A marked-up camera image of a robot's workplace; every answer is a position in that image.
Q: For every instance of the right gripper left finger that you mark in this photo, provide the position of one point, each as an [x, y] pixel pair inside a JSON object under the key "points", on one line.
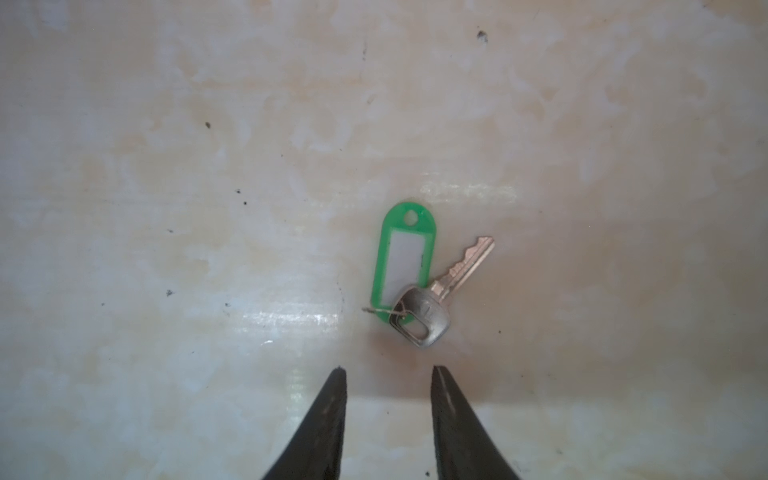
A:
{"points": [[315, 450]]}

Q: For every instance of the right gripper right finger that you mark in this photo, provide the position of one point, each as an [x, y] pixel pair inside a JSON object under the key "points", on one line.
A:
{"points": [[463, 448]]}

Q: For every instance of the green tag with silver key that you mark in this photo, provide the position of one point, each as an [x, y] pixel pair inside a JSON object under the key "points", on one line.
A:
{"points": [[403, 295]]}

